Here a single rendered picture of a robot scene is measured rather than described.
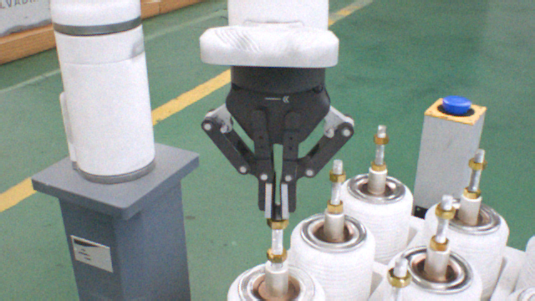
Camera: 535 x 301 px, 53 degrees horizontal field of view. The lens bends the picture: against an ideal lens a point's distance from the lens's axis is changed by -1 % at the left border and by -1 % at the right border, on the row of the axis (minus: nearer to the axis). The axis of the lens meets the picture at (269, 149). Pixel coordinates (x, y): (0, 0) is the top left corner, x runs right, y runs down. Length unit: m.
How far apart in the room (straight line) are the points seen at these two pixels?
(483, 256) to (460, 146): 0.20
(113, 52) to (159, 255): 0.26
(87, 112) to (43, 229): 0.57
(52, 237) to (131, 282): 0.46
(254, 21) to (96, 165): 0.31
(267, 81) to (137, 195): 0.26
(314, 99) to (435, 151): 0.42
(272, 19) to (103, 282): 0.43
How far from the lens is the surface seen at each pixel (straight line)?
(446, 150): 0.81
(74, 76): 0.60
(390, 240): 0.70
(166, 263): 0.70
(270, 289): 0.53
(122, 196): 0.61
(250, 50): 0.35
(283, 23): 0.38
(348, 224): 0.63
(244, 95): 0.43
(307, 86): 0.40
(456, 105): 0.80
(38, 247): 1.10
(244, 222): 1.08
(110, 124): 0.60
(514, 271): 0.74
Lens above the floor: 0.61
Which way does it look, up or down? 26 degrees down
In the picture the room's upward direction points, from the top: straight up
